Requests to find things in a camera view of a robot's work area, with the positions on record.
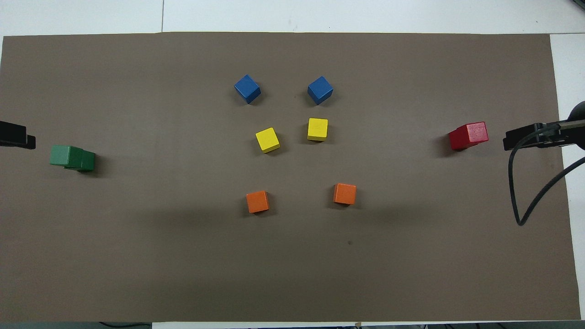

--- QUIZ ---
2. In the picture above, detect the green wooden cube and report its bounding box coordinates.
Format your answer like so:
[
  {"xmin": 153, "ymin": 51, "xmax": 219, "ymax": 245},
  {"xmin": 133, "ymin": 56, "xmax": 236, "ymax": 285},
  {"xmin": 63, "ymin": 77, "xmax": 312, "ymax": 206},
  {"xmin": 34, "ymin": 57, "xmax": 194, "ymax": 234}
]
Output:
[
  {"xmin": 64, "ymin": 147, "xmax": 96, "ymax": 172},
  {"xmin": 49, "ymin": 145, "xmax": 74, "ymax": 166}
]

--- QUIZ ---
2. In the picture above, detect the brown table mat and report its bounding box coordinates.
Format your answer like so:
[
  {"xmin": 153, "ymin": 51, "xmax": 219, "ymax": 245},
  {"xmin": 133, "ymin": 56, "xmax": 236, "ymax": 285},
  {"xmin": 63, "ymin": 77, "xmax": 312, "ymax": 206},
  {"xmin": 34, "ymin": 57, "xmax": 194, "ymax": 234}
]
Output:
[{"xmin": 0, "ymin": 31, "xmax": 582, "ymax": 323}]

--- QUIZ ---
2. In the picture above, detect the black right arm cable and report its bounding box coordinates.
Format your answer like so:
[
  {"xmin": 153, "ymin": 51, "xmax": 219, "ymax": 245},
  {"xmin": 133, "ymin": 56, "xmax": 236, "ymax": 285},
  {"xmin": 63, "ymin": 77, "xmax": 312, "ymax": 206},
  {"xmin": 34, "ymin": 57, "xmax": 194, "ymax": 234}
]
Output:
[{"xmin": 509, "ymin": 120, "xmax": 585, "ymax": 226}]

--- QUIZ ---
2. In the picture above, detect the blue wooden cube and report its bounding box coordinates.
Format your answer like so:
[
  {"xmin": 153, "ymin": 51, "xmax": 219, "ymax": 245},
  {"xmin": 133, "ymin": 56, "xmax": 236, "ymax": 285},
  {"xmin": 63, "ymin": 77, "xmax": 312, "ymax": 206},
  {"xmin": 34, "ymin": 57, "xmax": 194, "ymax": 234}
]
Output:
[
  {"xmin": 234, "ymin": 74, "xmax": 261, "ymax": 104},
  {"xmin": 307, "ymin": 76, "xmax": 334, "ymax": 106}
]

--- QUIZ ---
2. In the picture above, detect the orange wooden cube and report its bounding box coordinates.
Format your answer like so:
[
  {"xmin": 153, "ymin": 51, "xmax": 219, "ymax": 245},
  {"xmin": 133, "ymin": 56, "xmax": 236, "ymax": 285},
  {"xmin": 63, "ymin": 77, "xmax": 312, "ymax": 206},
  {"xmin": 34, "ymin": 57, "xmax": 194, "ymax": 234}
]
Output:
[
  {"xmin": 333, "ymin": 183, "xmax": 357, "ymax": 206},
  {"xmin": 246, "ymin": 190, "xmax": 270, "ymax": 214}
]

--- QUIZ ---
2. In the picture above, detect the yellow wooden cube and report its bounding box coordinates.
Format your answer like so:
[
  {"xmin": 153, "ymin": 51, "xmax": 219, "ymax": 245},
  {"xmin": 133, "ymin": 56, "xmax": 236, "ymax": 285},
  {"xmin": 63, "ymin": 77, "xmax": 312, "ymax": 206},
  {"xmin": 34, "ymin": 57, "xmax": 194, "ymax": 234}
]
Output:
[
  {"xmin": 255, "ymin": 127, "xmax": 281, "ymax": 154},
  {"xmin": 307, "ymin": 118, "xmax": 329, "ymax": 142}
]

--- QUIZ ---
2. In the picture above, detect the red wooden cube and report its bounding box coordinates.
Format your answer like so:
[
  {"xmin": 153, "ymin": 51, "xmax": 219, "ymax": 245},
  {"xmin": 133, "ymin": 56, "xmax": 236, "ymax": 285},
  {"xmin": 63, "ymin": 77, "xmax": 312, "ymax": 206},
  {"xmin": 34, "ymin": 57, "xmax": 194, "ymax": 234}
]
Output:
[
  {"xmin": 464, "ymin": 122, "xmax": 489, "ymax": 148},
  {"xmin": 448, "ymin": 129, "xmax": 478, "ymax": 151}
]

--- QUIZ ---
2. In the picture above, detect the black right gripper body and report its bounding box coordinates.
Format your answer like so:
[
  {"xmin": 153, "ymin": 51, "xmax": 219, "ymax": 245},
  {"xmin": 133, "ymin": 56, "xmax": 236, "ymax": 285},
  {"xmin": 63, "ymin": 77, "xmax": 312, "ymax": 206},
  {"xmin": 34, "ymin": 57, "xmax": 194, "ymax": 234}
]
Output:
[{"xmin": 567, "ymin": 101, "xmax": 585, "ymax": 150}]

